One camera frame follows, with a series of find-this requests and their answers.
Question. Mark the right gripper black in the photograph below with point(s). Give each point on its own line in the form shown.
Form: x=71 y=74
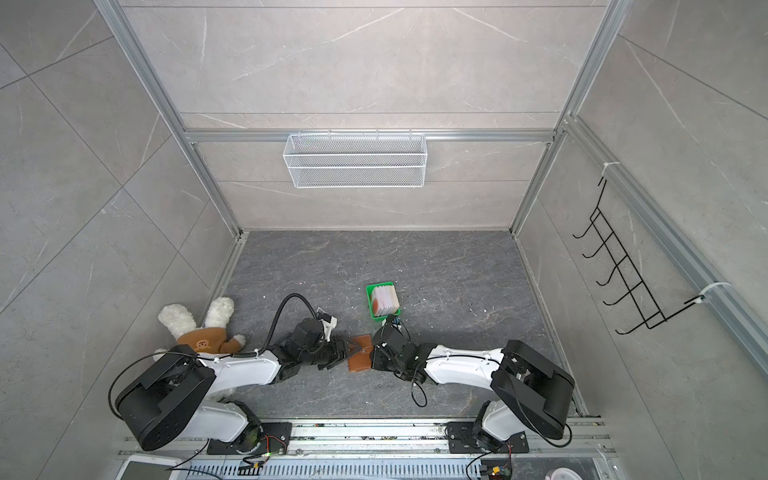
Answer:
x=376 y=359

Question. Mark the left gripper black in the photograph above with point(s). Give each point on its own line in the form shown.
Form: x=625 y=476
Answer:
x=341 y=355

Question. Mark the brown leather card holder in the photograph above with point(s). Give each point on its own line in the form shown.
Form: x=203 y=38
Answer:
x=359 y=353

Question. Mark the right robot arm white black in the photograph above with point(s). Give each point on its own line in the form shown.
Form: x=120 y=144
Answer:
x=531 y=391

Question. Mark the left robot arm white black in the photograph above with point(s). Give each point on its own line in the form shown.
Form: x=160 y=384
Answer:
x=184 y=394

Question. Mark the stack of cards in bin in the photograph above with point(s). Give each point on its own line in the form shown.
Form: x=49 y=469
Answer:
x=384 y=301

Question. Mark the green plastic card bin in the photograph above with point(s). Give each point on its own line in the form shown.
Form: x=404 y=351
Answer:
x=369 y=289

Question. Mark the white teddy bear brown shirt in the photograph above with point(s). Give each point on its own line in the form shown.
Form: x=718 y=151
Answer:
x=209 y=338

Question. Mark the white tablet device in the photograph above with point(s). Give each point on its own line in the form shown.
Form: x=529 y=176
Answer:
x=149 y=467

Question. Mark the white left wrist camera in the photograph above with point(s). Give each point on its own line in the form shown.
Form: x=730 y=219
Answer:
x=328 y=322

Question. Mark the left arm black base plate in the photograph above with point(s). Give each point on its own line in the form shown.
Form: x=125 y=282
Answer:
x=270 y=437

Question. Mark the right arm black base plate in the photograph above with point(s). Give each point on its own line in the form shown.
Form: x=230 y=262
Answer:
x=467 y=437

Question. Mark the white wire mesh basket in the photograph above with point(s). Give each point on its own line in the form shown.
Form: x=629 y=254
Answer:
x=356 y=160

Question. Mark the aluminium front rail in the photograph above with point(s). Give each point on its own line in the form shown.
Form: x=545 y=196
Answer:
x=586 y=437

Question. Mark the black wire hook rack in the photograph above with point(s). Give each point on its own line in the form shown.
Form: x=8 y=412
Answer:
x=625 y=272

